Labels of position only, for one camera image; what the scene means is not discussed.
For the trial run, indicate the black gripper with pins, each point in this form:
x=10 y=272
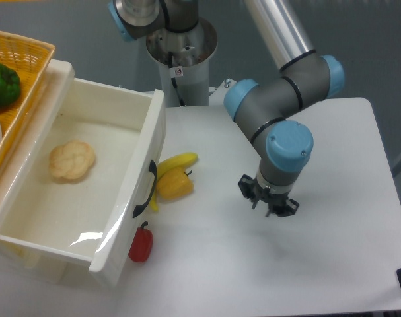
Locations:
x=256 y=190

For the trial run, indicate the white top drawer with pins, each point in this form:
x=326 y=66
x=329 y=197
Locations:
x=78 y=171

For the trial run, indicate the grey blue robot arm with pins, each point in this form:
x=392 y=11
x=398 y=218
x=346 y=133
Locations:
x=263 y=113

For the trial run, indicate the white drawer cabinet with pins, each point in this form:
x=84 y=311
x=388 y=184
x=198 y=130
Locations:
x=38 y=171

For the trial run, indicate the yellow bell pepper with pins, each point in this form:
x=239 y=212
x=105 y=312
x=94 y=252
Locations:
x=174 y=184

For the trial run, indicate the yellow banana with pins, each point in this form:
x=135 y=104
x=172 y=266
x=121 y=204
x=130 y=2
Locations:
x=184 y=160

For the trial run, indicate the red bell pepper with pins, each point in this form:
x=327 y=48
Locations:
x=142 y=244

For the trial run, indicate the round bread bun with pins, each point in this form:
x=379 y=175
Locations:
x=72 y=160

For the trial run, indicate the yellow woven basket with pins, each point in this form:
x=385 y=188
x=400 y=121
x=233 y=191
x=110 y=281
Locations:
x=23 y=62

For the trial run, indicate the green bell pepper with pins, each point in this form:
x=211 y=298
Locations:
x=10 y=89

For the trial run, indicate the black top drawer handle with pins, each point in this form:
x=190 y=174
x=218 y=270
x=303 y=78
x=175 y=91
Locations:
x=149 y=190

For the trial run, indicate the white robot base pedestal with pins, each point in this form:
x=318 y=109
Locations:
x=183 y=63

